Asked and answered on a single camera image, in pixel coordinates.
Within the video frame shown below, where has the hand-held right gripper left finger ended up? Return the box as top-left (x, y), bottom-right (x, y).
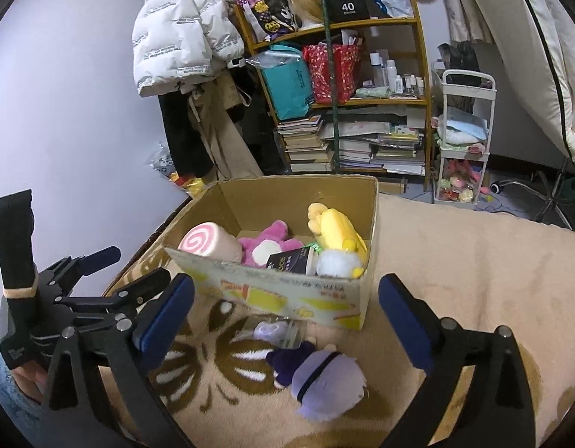
top-left (44, 273), bottom-right (196, 448)

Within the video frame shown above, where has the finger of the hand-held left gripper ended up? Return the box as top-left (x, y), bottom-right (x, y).
top-left (59, 268), bottom-right (171, 332)
top-left (38, 246), bottom-right (121, 297)

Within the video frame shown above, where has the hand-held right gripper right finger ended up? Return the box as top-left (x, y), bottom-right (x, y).
top-left (377, 274), bottom-right (535, 448)

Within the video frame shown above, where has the pink swirl roll plush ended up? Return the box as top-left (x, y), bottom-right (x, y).
top-left (178, 221), bottom-right (244, 262)

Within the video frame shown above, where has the purple plush doll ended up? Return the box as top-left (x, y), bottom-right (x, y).
top-left (265, 342), bottom-right (369, 423)

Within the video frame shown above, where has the yellow plush toy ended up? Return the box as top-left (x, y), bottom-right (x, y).
top-left (307, 203), bottom-right (369, 278)

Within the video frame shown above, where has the printed cardboard box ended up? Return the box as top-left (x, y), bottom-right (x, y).
top-left (164, 175), bottom-right (379, 332)

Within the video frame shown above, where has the black cup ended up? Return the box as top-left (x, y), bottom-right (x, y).
top-left (265, 245), bottom-right (323, 275)

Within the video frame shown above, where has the pink plush toy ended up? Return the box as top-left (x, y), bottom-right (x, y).
top-left (237, 219), bottom-right (304, 269)

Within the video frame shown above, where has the person's left hand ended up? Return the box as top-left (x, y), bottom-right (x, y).
top-left (10, 364), bottom-right (52, 404)

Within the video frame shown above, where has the beige patterned blanket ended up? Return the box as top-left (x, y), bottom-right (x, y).
top-left (98, 191), bottom-right (575, 448)

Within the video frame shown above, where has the yellow red packet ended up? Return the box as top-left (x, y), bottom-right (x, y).
top-left (171, 172), bottom-right (209, 199)

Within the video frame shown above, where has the clear plastic packet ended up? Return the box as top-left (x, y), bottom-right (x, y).
top-left (238, 318), bottom-right (308, 351)

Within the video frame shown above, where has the black coat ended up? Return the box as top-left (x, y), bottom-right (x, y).
top-left (158, 91), bottom-right (214, 175)

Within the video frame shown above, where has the pile of small plush toys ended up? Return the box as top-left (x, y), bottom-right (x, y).
top-left (437, 161), bottom-right (487, 203)

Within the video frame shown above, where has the blue denim cloth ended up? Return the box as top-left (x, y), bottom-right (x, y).
top-left (0, 348), bottom-right (43, 430)

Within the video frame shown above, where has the beige coat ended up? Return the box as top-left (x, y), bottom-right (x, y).
top-left (187, 75), bottom-right (265, 180)

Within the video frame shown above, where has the pile of magazines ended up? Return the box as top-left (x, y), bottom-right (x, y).
top-left (322, 119), bottom-right (427, 175)

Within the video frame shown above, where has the stack of old books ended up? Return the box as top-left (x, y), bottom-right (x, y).
top-left (276, 114), bottom-right (337, 173)

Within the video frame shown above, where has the light blue cloth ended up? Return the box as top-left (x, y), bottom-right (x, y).
top-left (444, 106), bottom-right (489, 143)

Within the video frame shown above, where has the white puffer jacket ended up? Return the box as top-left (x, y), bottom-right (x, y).
top-left (131, 0), bottom-right (246, 99)

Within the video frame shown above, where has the row of white bottles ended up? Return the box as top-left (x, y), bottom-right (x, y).
top-left (369, 49), bottom-right (426, 96)

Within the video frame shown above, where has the teal bag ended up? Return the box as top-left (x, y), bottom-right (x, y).
top-left (259, 44), bottom-right (314, 121)

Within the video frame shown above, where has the green pole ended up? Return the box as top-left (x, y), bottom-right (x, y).
top-left (316, 0), bottom-right (342, 173)

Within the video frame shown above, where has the white trolley cart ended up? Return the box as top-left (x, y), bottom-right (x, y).
top-left (432, 69), bottom-right (497, 206)

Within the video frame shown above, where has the red gift bag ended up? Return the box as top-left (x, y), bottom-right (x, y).
top-left (302, 42), bottom-right (365, 105)

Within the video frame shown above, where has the clear plastic bag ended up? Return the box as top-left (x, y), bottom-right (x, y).
top-left (245, 49), bottom-right (302, 71)

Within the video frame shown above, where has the black bag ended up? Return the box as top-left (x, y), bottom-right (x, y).
top-left (438, 42), bottom-right (482, 87)

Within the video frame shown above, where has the cream padded chair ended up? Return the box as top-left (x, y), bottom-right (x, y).
top-left (437, 0), bottom-right (575, 229)

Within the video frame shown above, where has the colourful printed bag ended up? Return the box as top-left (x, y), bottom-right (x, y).
top-left (235, 0), bottom-right (303, 40)

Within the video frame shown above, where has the wooden shelf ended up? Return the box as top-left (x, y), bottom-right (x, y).
top-left (234, 0), bottom-right (433, 192)

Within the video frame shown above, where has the cream curtain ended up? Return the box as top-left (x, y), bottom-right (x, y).
top-left (213, 0), bottom-right (503, 45)

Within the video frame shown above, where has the black box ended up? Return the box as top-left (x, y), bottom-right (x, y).
top-left (324, 0), bottom-right (370, 23)

